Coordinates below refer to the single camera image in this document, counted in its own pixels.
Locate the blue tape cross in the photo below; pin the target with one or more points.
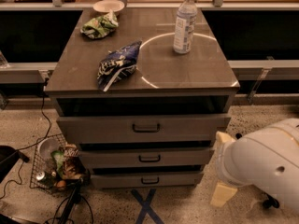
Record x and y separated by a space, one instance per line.
146 209

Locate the wire basket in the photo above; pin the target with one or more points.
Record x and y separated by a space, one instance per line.
49 166

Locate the clear cup in basket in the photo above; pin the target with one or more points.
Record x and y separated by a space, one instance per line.
46 147

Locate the blue chip bag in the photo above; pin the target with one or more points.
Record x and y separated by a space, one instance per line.
118 65

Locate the black tripod leg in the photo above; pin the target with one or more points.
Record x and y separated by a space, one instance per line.
64 209

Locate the clear plastic water bottle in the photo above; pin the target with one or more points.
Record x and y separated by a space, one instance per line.
184 27

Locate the brown snack bag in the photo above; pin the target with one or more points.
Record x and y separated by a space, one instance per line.
68 164

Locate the metal can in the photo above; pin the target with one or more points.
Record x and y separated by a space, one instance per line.
44 178

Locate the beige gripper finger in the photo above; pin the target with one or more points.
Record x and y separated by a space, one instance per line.
223 190

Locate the grey drawer cabinet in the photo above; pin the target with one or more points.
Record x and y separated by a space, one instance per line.
200 82

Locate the grey drawer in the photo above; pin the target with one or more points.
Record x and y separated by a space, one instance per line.
142 129
141 180
146 157

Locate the green chip bag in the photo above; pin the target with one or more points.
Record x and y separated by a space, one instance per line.
101 26

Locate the black stand base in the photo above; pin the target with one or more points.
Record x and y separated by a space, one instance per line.
256 159

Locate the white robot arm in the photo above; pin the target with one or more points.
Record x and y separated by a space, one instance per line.
288 171

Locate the white bowl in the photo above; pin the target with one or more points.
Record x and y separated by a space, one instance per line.
105 6

